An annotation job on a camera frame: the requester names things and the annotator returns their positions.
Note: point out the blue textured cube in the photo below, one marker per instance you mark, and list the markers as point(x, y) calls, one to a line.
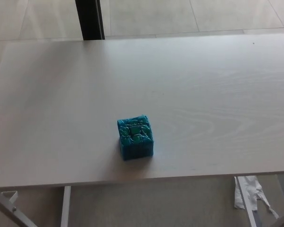
point(135, 138)

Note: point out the white vertical table leg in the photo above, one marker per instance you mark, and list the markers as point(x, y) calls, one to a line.
point(65, 206)

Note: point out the torn white plastic wrap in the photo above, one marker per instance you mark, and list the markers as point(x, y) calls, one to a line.
point(253, 192)

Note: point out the white slanted table leg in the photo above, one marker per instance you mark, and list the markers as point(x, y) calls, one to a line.
point(247, 203)

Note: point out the white diagonal table brace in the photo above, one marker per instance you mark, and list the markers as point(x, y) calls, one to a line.
point(7, 210)

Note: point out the black vertical post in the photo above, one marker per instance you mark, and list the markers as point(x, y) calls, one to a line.
point(88, 19)

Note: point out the white metal bracket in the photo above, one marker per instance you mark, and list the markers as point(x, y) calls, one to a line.
point(10, 195)

